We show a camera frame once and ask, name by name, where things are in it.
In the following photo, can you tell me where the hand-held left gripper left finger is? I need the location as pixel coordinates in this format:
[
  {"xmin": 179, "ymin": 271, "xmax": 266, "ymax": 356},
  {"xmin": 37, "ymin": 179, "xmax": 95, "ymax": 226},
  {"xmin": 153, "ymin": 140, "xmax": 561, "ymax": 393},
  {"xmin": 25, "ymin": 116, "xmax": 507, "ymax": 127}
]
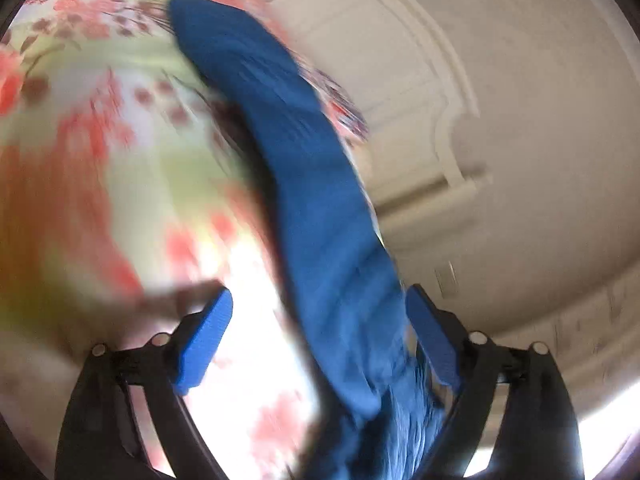
[{"xmin": 54, "ymin": 287, "xmax": 234, "ymax": 480}]

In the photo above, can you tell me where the white wooden headboard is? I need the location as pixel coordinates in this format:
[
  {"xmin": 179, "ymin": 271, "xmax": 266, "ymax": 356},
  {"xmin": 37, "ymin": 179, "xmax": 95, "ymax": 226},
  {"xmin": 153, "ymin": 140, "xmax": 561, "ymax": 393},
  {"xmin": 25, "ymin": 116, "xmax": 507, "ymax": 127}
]
[{"xmin": 240, "ymin": 0, "xmax": 640, "ymax": 396}]

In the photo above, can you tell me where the blue garment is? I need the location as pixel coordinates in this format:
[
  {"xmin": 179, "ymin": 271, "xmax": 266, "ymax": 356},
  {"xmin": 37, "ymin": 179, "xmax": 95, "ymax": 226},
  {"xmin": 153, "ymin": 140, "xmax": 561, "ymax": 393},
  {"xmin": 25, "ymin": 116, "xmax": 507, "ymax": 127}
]
[{"xmin": 167, "ymin": 0, "xmax": 463, "ymax": 480}]

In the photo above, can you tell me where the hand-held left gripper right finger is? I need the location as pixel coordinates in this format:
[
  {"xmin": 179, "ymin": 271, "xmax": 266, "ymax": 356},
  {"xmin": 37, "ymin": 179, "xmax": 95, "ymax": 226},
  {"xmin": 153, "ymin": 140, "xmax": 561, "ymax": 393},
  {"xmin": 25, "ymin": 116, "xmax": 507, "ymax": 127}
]
[{"xmin": 405, "ymin": 284, "xmax": 586, "ymax": 480}]

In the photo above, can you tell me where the floral bed quilt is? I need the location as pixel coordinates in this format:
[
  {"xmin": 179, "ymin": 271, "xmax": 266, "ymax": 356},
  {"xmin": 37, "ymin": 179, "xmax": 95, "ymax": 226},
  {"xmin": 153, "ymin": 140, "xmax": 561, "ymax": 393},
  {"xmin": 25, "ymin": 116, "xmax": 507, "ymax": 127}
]
[{"xmin": 0, "ymin": 0, "xmax": 386, "ymax": 480}]

